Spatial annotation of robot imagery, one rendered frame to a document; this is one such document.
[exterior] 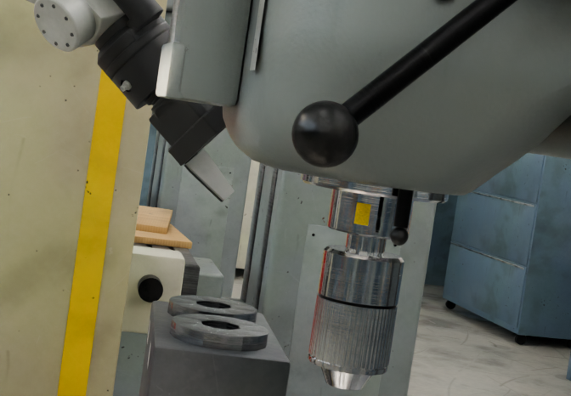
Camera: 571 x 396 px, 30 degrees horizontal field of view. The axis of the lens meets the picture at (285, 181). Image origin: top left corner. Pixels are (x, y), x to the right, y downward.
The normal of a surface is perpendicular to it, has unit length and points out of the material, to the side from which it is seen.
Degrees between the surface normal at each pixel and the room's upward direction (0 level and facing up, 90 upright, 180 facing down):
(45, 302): 90
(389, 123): 123
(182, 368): 90
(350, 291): 90
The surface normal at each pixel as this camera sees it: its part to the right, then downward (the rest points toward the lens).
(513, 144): 0.39, 0.77
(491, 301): -0.96, -0.13
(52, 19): -0.57, 0.53
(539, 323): 0.25, 0.09
